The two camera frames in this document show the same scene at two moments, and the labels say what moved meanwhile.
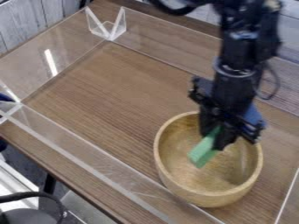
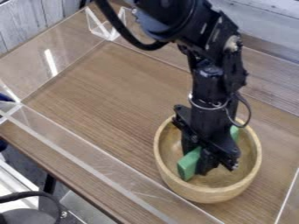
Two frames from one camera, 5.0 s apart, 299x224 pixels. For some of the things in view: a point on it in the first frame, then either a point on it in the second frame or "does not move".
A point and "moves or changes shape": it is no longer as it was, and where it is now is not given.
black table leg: x=49 y=184 does not move
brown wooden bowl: x=220 y=182 does not move
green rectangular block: x=203 y=150 moves or changes shape
